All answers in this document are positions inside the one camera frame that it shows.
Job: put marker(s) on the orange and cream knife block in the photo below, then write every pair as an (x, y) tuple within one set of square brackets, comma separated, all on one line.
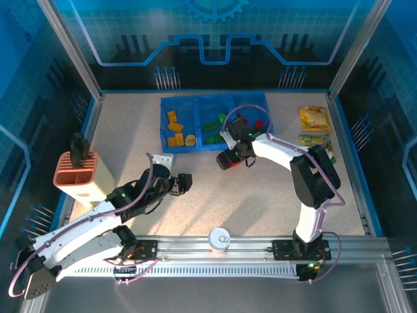
[(65, 164)]

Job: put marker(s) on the aluminium frame post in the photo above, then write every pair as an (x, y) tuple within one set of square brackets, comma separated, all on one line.
[(356, 49), (70, 49)]

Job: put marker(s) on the green snack bag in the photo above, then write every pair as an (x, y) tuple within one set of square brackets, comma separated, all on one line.
[(311, 140)]

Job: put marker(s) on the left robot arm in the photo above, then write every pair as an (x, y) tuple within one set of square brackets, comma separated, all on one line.
[(81, 228)]

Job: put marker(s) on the blue three-compartment plastic bin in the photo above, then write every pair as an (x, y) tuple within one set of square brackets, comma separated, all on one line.
[(182, 104)]

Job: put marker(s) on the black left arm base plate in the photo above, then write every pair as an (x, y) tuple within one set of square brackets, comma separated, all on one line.
[(146, 249)]

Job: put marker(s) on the yellow rounded lego brick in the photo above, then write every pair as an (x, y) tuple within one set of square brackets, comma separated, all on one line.
[(190, 140)]

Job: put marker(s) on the silver tin can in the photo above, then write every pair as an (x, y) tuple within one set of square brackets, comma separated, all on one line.
[(219, 239)]

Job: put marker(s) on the green small lego brick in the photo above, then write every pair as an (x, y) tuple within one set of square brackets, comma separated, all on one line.
[(222, 118)]

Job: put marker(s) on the yellow sloped lego brick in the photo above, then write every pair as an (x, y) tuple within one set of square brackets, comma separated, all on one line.
[(175, 126)]

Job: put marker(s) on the black control board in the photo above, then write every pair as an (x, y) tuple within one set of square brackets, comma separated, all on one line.
[(125, 270), (309, 272)]

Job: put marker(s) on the red long lego brick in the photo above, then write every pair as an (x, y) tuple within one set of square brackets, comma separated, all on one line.
[(258, 124)]

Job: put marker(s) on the green sloped lego brick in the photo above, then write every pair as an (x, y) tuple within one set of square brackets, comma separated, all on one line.
[(210, 140)]

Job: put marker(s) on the yellow large lego brick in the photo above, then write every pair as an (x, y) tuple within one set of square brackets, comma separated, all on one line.
[(179, 139)]

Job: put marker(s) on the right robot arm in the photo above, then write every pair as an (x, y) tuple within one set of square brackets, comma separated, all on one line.
[(277, 153)]

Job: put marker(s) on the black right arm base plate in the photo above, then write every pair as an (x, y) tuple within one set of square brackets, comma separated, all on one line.
[(283, 249)]

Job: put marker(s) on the yellow snack bag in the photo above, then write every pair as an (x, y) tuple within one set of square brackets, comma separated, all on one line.
[(314, 118)]

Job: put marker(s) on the yellow small lego brick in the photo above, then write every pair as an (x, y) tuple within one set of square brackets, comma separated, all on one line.
[(172, 114), (171, 141)]

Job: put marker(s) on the aluminium mounting rail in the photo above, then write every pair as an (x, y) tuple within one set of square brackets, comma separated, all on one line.
[(254, 244)]

